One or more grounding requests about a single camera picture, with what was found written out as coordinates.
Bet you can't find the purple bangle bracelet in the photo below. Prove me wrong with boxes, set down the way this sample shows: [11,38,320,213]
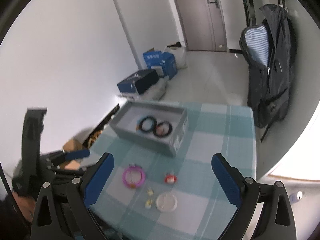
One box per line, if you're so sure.
[121,164,147,189]

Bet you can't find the white translucent bangle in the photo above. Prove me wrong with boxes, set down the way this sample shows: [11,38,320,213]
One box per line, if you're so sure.
[155,192,178,212]

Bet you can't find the black beaded bracelet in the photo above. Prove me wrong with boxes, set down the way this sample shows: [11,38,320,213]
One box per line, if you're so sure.
[152,120,174,138]

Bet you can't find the person's left hand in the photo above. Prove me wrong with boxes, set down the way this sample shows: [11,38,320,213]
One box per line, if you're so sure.
[12,192,36,223]

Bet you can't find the brown cardboard box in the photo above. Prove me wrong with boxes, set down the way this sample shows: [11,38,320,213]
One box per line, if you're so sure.
[57,138,87,170]

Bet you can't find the tan sandals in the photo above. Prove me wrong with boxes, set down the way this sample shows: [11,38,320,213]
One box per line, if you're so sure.
[87,130,103,148]

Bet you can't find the teal plaid tablecloth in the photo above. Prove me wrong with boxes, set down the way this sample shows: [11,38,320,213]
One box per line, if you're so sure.
[88,103,257,239]

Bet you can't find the grey phone box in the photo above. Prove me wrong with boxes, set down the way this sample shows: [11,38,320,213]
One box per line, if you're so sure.
[109,101,189,158]

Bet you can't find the navy black shoe box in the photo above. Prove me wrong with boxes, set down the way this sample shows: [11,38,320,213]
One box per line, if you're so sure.
[117,69,159,95]

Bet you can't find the white packaging under shoebox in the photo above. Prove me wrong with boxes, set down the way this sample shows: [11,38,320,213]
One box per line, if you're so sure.
[117,78,168,101]

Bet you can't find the blue cardboard box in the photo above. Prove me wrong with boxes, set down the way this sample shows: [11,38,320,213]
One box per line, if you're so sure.
[143,48,177,80]

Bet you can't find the white plastic bag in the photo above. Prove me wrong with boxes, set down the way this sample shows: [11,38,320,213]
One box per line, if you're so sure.
[163,42,188,69]

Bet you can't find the black backpack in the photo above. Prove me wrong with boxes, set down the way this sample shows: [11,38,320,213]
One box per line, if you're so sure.
[239,4,297,132]

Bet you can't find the grey door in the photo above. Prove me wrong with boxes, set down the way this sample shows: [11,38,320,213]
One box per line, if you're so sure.
[175,0,227,52]

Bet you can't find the glass sliding door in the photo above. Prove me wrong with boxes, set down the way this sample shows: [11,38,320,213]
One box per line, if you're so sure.
[243,0,257,27]

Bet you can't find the black spiral hair tie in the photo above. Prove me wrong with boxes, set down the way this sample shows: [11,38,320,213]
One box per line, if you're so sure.
[139,115,158,135]

